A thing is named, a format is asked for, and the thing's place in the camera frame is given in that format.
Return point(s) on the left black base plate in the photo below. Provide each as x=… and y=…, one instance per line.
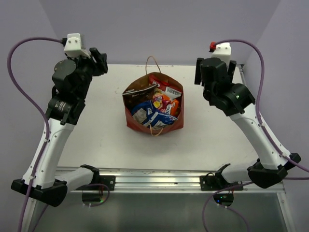
x=108, y=180

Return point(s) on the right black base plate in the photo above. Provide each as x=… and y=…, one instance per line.
x=215, y=181

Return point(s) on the orange Fox's candy bag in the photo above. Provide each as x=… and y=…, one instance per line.
x=165, y=104

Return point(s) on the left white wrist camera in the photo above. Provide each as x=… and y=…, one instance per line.
x=75, y=47

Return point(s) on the aluminium front rail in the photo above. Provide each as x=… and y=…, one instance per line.
x=157, y=181

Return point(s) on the red paper bag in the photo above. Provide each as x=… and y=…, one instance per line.
x=143, y=82

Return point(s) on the brown kettle chips bag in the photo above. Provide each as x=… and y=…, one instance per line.
x=134, y=97

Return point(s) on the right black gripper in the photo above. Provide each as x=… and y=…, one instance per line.
x=198, y=79

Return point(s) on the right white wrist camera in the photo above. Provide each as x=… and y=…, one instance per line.
x=221, y=51

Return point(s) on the blue white snack bag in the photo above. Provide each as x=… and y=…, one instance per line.
x=147, y=115

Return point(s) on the red white chips bag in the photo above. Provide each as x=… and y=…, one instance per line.
x=166, y=87

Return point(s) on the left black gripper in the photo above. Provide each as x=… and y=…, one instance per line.
x=100, y=59

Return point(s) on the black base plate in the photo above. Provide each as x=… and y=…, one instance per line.
x=108, y=180
x=215, y=181

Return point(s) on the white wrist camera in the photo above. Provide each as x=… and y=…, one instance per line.
x=75, y=47
x=221, y=51

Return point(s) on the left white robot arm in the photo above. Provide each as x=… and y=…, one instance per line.
x=40, y=181

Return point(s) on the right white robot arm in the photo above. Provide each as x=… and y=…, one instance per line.
x=236, y=101

